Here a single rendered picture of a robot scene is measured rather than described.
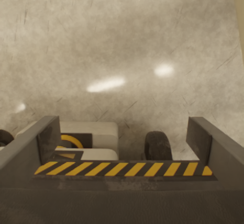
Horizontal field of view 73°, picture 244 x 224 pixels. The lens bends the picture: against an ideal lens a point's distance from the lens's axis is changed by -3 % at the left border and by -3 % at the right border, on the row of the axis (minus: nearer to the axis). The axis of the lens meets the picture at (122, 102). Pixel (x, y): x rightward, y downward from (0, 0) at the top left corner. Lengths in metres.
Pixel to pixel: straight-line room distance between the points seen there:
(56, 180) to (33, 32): 0.43
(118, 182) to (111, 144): 0.20
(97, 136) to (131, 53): 0.26
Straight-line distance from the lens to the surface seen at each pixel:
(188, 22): 0.56
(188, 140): 0.17
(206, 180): 0.28
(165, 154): 0.44
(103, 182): 0.26
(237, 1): 0.47
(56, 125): 0.16
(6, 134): 0.63
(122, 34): 0.52
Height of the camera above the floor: 0.52
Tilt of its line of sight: 75 degrees down
